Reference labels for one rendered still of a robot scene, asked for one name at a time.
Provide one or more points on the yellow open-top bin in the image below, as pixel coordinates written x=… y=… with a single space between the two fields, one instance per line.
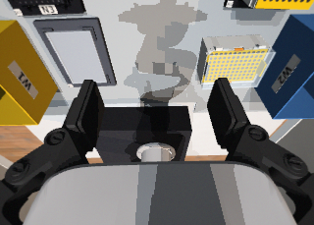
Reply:
x=26 y=88

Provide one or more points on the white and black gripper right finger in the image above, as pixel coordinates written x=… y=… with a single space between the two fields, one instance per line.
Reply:
x=250 y=144

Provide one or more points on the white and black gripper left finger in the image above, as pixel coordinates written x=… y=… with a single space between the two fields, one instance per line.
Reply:
x=63 y=148

